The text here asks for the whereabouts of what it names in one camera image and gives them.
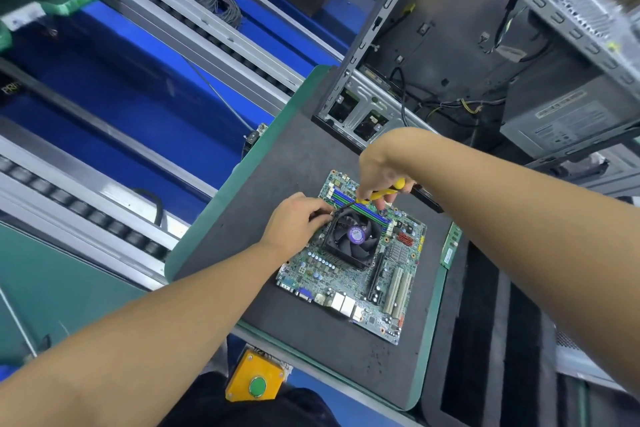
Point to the silver power supply unit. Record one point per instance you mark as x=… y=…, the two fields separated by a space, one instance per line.
x=570 y=111

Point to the green motherboard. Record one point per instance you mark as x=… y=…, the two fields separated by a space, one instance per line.
x=380 y=287

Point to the person's left forearm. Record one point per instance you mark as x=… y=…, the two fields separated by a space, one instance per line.
x=120 y=342

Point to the green memory module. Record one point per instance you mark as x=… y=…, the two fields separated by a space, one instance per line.
x=451 y=245

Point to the person's left hand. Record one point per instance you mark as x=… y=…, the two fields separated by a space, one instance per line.
x=292 y=227

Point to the black divided foam tray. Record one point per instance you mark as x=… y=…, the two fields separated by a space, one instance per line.
x=490 y=342

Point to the aluminium conveyor frame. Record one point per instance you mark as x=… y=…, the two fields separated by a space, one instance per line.
x=150 y=91

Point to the person's right hand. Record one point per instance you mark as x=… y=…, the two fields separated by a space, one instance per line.
x=385 y=166

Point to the black CPU fan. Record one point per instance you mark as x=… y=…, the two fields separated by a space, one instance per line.
x=352 y=237

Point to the yellow box green button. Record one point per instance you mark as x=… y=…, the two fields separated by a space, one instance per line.
x=258 y=377

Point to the dark grey computer case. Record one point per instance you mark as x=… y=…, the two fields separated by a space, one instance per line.
x=450 y=41

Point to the person's right forearm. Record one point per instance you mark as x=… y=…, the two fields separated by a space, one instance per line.
x=540 y=221

